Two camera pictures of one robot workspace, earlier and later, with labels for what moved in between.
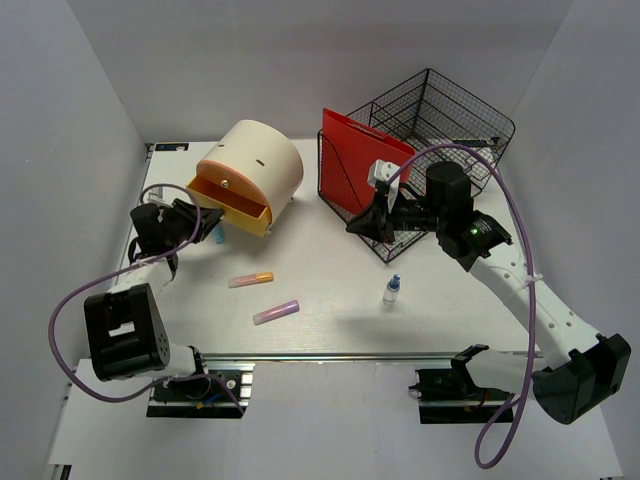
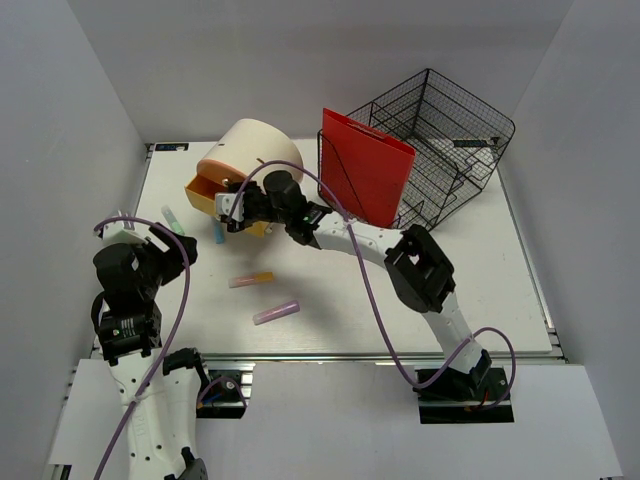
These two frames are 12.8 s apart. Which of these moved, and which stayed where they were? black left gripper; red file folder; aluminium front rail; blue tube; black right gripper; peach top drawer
Moved: black left gripper; black right gripper
Stayed: aluminium front rail; blue tube; peach top drawer; red file folder
